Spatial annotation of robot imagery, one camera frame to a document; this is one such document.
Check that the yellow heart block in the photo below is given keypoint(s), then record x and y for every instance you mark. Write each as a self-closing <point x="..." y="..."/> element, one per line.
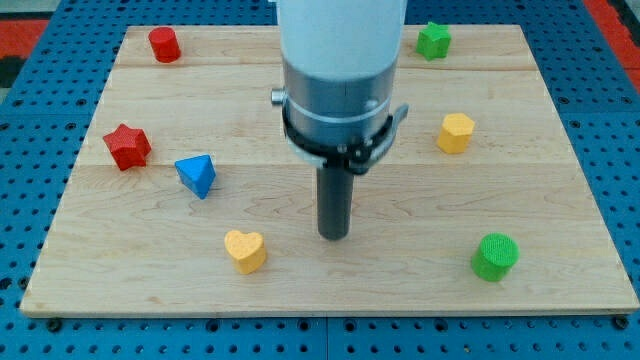
<point x="246" y="250"/>

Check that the yellow hexagon block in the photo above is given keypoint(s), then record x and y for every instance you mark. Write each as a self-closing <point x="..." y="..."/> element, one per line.
<point x="455" y="133"/>

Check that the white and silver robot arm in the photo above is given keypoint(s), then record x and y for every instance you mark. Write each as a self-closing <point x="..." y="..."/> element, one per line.
<point x="339" y="59"/>

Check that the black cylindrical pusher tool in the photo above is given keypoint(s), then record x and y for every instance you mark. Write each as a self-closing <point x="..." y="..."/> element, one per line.
<point x="334" y="189"/>

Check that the red cylinder block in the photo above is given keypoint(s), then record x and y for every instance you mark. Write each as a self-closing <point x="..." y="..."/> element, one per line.
<point x="164" y="44"/>

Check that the green star block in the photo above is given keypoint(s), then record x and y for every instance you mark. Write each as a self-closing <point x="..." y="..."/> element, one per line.
<point x="433" y="41"/>

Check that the green cylinder block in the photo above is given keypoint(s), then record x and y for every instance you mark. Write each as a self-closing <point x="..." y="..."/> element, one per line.
<point x="494" y="257"/>

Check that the blue triangle block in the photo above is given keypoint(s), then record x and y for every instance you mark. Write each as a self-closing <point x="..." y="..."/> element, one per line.
<point x="197" y="174"/>

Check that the red star block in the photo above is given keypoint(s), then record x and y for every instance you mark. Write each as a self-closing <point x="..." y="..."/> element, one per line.
<point x="128" y="147"/>

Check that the wooden board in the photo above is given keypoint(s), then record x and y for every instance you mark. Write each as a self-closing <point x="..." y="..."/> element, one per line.
<point x="138" y="243"/>

